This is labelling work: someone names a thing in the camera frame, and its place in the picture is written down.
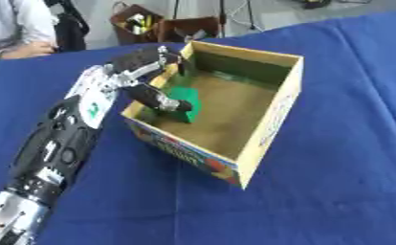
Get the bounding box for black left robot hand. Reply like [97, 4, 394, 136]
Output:
[105, 45, 195, 113]

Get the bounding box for green block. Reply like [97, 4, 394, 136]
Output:
[163, 85, 202, 124]

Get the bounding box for brown cardboard box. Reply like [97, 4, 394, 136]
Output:
[156, 16, 222, 44]

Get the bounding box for tan cardboard box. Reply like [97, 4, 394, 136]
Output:
[119, 40, 305, 190]

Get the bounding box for brown basket with items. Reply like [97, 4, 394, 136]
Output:
[109, 2, 166, 46]

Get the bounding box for black bag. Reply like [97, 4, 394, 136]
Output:
[42, 0, 91, 53]

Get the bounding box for black tripod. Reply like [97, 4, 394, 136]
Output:
[171, 0, 258, 38]

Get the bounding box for person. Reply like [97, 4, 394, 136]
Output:
[0, 0, 61, 70]

